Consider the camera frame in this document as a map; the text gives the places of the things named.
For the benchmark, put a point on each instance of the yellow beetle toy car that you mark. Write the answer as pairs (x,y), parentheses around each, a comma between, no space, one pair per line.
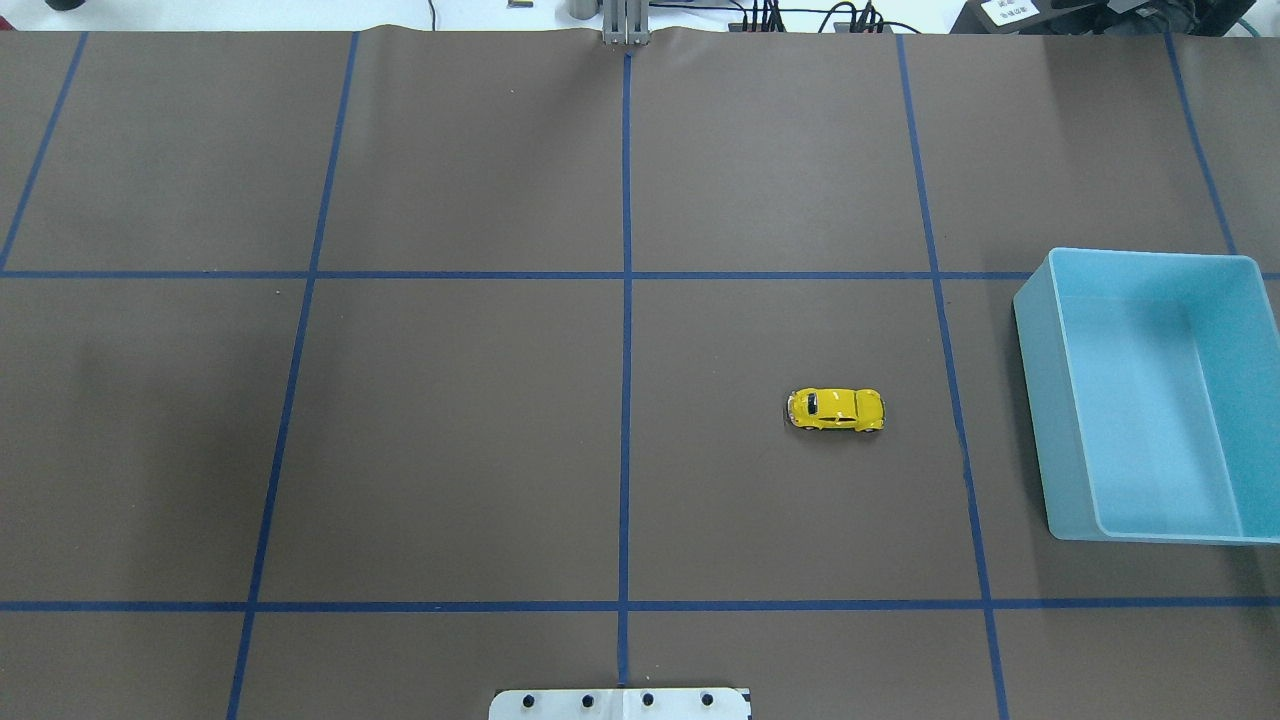
(857,410)

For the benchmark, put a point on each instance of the light blue plastic bin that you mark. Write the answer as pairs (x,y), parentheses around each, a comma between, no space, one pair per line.
(1153,384)

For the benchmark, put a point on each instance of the aluminium frame post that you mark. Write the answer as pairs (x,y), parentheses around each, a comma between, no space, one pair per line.
(625,22)

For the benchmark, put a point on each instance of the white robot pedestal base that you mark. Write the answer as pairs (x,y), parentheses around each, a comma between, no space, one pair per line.
(623,703)

